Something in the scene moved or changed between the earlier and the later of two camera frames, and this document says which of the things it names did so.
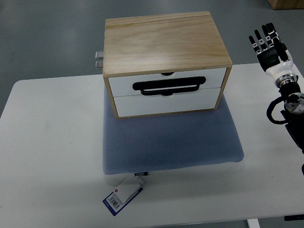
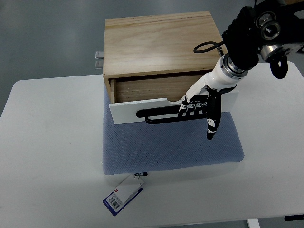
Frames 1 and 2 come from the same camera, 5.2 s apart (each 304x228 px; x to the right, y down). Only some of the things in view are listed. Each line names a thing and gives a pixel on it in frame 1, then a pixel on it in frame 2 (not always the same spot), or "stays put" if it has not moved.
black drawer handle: x=167 y=84 → x=181 y=120
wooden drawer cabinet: x=164 y=64 stays put
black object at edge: x=294 y=217 stays put
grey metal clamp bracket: x=99 y=55 stays put
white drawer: x=122 y=86 → x=125 y=112
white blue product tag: x=124 y=194 stays put
